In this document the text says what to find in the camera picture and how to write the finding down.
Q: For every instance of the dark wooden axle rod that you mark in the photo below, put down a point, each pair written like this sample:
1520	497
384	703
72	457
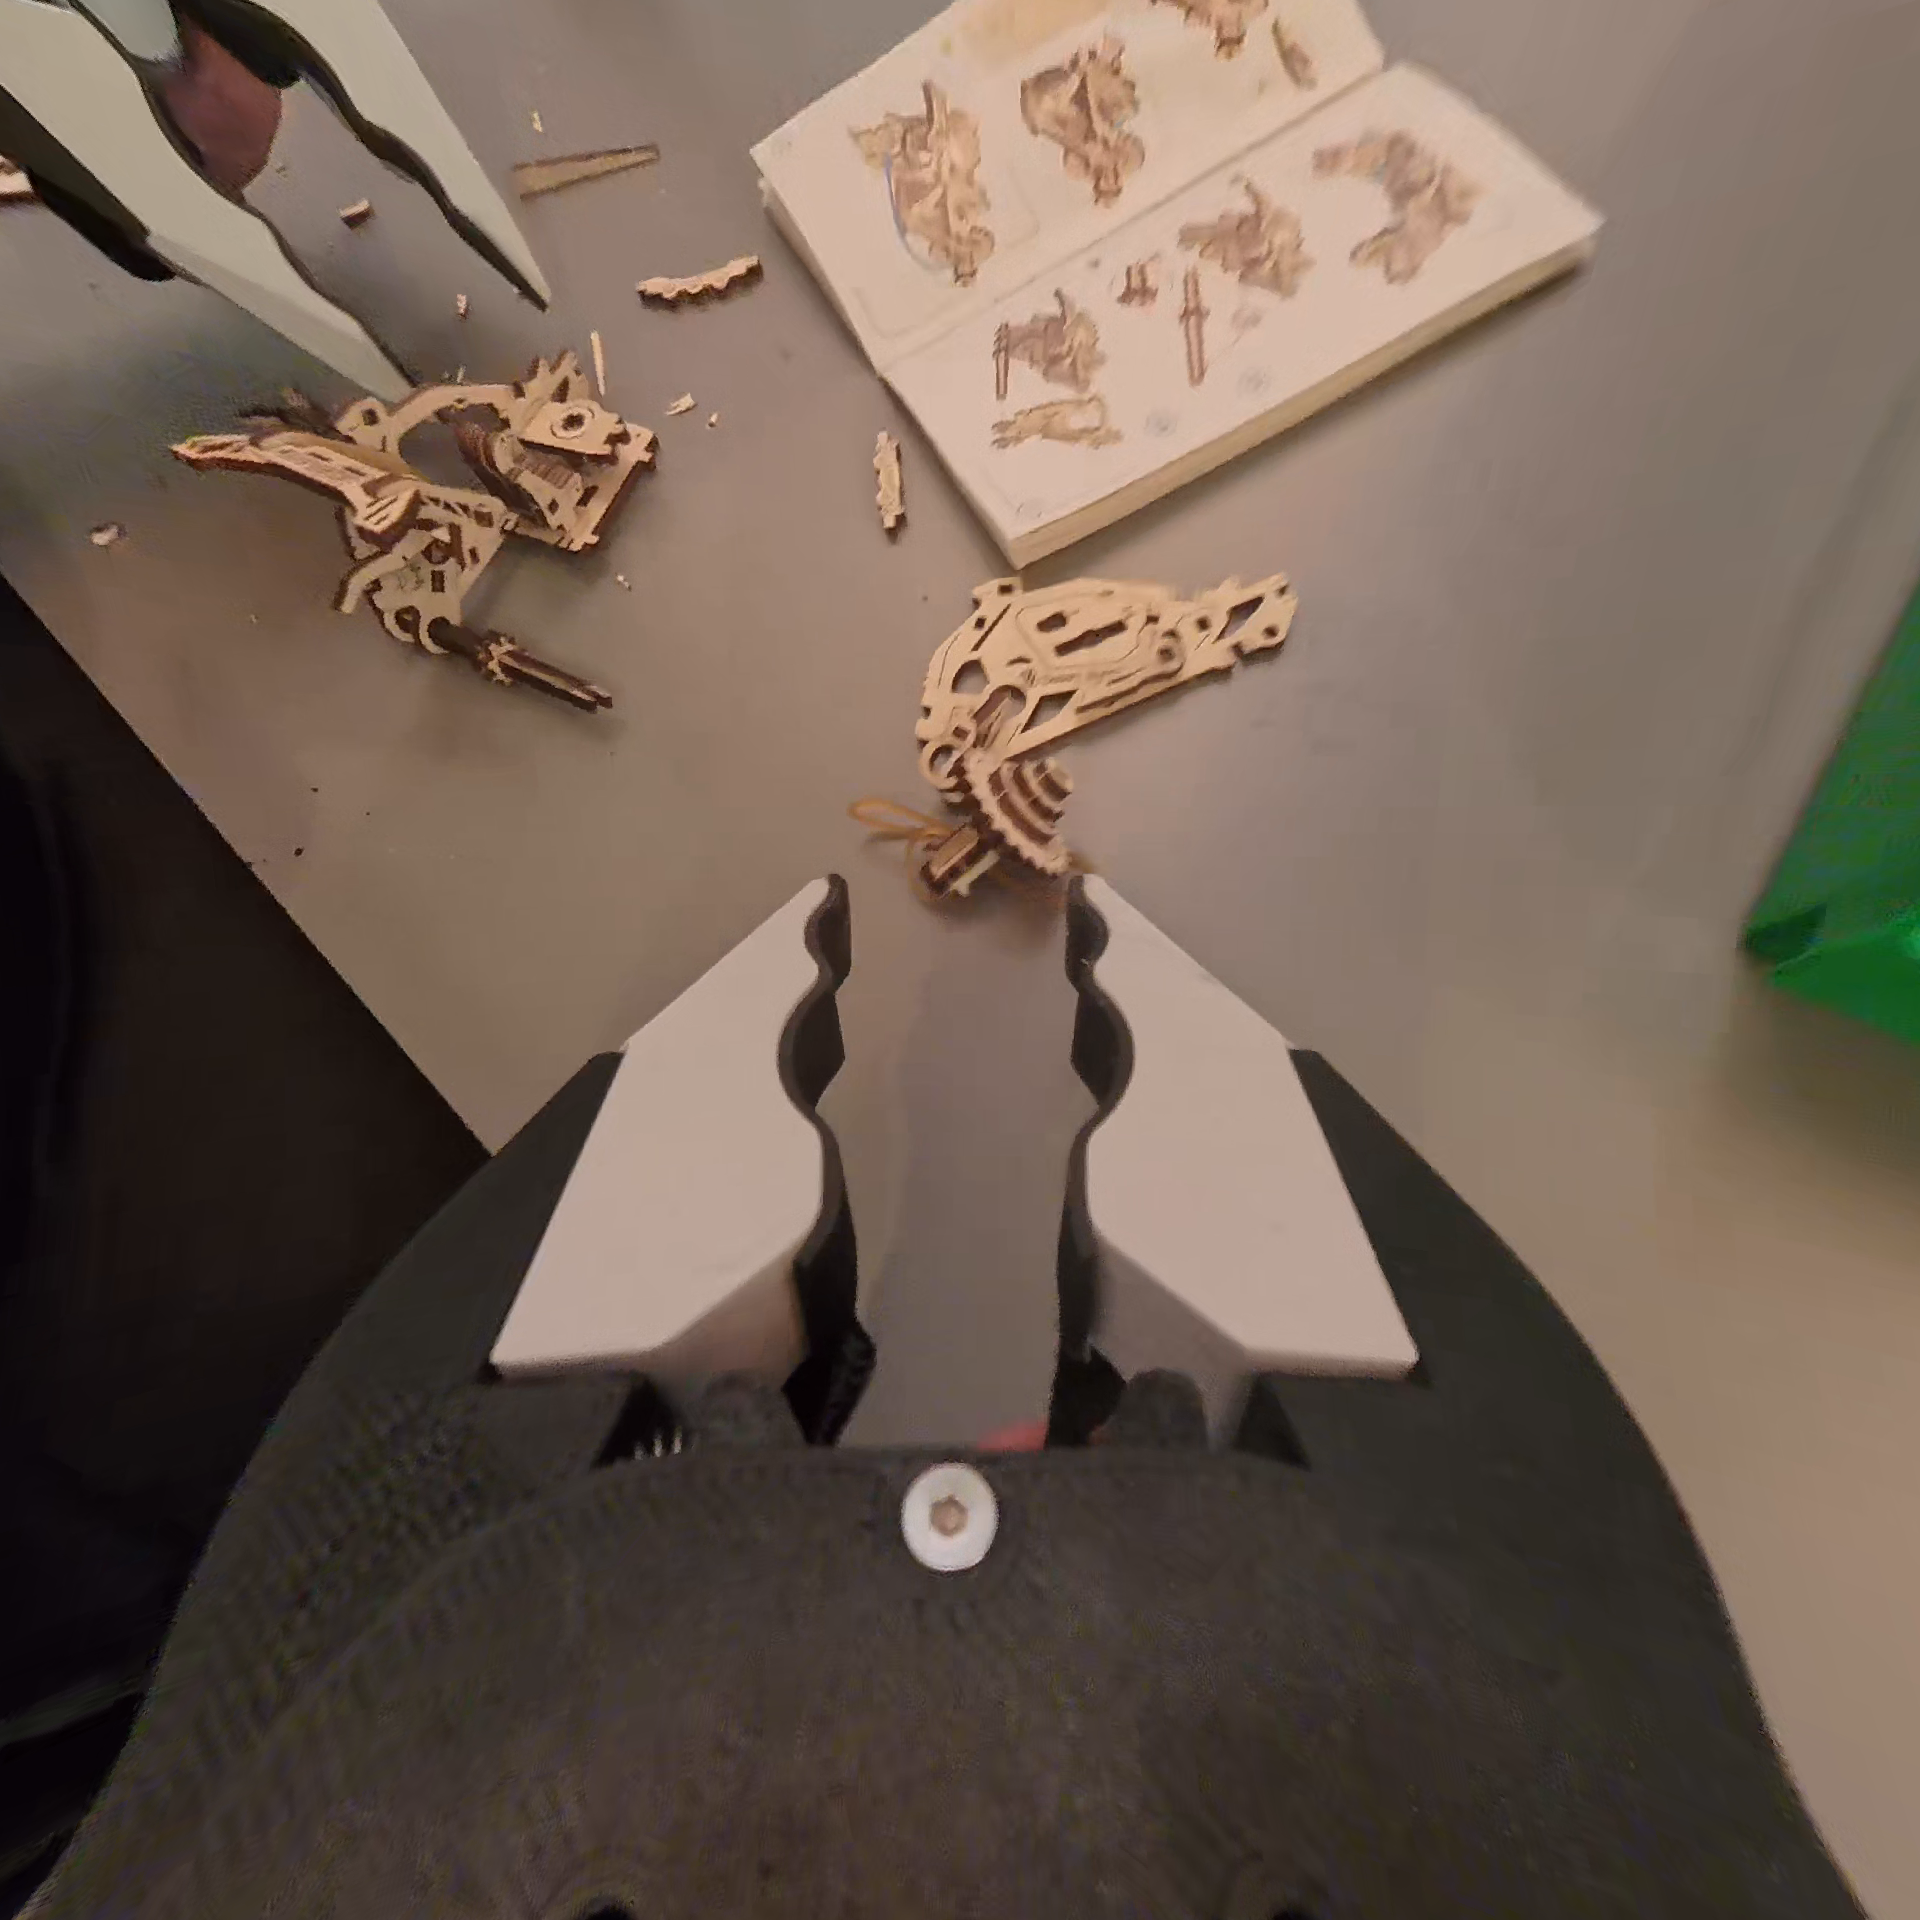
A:
533	671

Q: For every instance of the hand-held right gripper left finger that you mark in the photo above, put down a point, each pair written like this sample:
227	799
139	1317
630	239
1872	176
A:
674	1200

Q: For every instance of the wooden model frame assembly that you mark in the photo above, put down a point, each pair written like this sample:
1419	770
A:
451	465

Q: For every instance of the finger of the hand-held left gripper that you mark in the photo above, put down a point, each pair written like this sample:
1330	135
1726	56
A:
253	284
404	119

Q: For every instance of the small wooden gear assembly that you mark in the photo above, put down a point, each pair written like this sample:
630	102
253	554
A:
1013	820

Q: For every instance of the green plastic bin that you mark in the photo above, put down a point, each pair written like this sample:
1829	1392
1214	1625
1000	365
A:
1844	856

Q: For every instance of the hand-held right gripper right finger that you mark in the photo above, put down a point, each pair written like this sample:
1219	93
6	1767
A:
1243	1200

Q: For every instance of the wooden side panel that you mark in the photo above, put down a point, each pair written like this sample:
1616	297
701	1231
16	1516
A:
1078	645

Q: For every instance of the notched curved wooden trim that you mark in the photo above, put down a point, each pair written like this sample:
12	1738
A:
698	281

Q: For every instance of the small wooden toothed strip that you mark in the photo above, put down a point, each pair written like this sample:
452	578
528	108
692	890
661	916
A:
889	481

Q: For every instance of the scattered wood chips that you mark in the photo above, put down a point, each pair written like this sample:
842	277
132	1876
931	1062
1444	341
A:
600	359

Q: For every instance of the open instruction booklet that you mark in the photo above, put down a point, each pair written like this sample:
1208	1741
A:
1171	255

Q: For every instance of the thin wooden wedge strip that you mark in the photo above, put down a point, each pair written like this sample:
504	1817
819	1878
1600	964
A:
585	170

